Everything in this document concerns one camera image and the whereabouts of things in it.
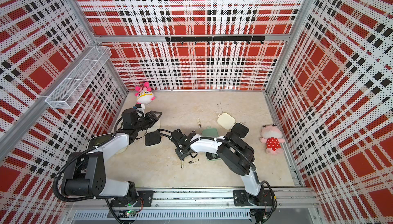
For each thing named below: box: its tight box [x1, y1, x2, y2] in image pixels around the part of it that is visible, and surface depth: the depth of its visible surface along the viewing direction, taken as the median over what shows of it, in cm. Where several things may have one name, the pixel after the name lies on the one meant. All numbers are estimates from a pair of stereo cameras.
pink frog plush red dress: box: [259, 123, 286, 155], surface depth 90 cm
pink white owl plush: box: [134, 81, 157, 104], surface depth 113 cm
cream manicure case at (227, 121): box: [216, 112, 250, 139], surface depth 103 cm
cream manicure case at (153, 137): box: [144, 119, 163, 147], surface depth 95 cm
